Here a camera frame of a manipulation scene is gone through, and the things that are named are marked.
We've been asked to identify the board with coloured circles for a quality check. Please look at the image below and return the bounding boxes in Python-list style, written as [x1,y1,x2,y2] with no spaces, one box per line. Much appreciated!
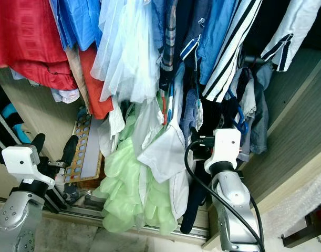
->
[63,112,106,184]

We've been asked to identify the plain white shirt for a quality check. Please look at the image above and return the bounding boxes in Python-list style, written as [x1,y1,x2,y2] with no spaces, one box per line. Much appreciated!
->
[131,100,193,185]

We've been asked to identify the turquoise plastic item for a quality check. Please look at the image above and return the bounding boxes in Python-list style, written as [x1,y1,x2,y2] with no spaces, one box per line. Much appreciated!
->
[2,102,33,146]

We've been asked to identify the blue clothes hanger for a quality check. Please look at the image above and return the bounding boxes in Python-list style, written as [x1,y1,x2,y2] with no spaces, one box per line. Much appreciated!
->
[231,104,251,135]

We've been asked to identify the metal sliding door track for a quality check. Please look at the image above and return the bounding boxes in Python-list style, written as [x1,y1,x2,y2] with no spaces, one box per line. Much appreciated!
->
[0,194,211,245]

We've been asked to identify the dark navy trousers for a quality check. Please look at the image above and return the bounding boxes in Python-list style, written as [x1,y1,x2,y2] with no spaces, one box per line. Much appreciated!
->
[179,94,214,235]

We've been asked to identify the pale green frilly dress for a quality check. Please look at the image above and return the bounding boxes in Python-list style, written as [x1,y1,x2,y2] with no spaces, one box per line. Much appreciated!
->
[92,102,178,235]

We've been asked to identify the grey-blue jeans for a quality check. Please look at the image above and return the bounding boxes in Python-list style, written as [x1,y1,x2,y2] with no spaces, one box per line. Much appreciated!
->
[248,63,272,156]

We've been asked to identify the orange garment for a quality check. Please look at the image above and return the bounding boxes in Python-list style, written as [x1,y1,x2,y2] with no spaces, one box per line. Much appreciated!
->
[78,44,115,120]

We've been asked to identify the beige garment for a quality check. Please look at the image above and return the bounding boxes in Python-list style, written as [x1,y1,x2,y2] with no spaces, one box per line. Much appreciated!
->
[59,41,90,107]

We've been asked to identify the white black-striped shirt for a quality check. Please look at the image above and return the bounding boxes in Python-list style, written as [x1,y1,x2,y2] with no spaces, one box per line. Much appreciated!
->
[201,0,264,103]

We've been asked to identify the bubble wrap sheet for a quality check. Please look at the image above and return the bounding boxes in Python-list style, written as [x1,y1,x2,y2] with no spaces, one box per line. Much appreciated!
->
[259,170,321,233]

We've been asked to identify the red garment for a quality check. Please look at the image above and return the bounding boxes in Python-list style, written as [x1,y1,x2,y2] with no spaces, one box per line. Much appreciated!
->
[0,0,78,91]

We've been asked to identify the white sheer garment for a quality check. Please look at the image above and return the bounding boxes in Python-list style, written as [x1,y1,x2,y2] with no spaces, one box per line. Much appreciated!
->
[91,0,164,104]

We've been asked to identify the blue denim shirt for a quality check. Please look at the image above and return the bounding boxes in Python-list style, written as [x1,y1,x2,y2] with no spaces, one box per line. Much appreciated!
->
[179,0,241,86]

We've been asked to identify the plaid shirt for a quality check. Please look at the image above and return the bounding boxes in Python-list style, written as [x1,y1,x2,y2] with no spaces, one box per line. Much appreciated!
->
[159,0,180,72]

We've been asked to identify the bright blue shirt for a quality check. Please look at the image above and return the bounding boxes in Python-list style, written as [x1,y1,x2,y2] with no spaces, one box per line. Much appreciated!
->
[50,0,104,51]

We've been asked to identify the dark brown furniture edge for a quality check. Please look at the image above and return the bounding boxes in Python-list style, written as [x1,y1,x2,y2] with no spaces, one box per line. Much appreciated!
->
[281,209,321,249]

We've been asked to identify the white shirt with navy cuff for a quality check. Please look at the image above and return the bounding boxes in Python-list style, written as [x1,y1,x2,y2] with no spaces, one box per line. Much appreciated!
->
[260,0,321,73]

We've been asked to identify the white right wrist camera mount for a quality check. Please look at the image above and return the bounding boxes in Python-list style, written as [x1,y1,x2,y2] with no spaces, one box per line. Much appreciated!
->
[204,128,243,175]

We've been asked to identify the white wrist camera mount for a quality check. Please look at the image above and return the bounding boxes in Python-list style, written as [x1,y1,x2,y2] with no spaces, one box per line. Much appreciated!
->
[204,128,243,175]
[2,145,57,190]

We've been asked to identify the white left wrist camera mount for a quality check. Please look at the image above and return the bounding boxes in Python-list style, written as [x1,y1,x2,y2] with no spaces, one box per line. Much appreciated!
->
[2,145,57,190]

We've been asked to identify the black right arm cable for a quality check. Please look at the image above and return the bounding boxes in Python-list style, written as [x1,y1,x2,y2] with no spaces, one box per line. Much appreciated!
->
[184,139,266,252]

